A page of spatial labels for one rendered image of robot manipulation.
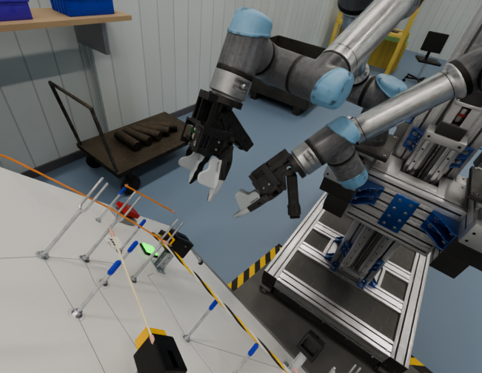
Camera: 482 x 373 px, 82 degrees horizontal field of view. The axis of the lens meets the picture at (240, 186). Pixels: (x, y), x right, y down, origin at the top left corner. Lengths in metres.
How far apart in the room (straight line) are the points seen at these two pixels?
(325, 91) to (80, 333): 0.52
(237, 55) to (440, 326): 2.16
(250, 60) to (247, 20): 0.06
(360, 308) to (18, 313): 1.68
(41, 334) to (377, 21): 0.74
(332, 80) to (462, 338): 2.10
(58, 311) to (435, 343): 2.14
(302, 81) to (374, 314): 1.54
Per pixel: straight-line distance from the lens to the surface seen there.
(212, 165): 0.56
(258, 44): 0.55
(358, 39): 0.65
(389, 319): 1.92
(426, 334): 2.29
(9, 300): 0.41
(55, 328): 0.41
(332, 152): 0.68
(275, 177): 0.67
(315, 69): 0.58
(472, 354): 2.42
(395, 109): 0.85
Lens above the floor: 1.68
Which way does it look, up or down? 40 degrees down
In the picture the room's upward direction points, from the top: 10 degrees clockwise
